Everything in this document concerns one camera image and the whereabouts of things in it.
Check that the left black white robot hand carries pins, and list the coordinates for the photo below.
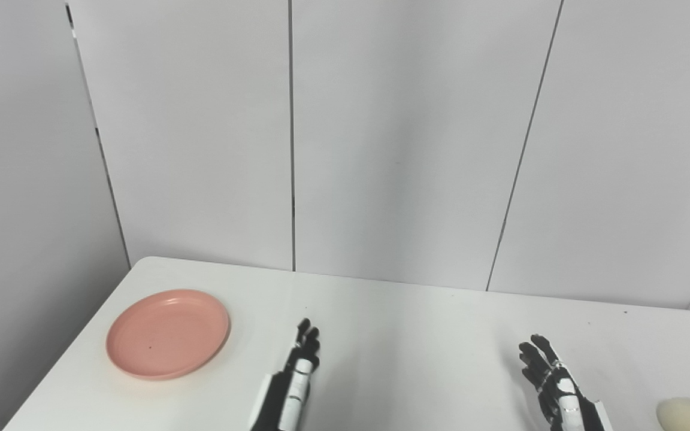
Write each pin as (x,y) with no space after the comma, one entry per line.
(291,389)

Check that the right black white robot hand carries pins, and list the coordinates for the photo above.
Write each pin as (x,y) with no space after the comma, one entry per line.
(560,395)

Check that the pink round plate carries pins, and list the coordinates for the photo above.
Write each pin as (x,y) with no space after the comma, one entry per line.
(168,333)

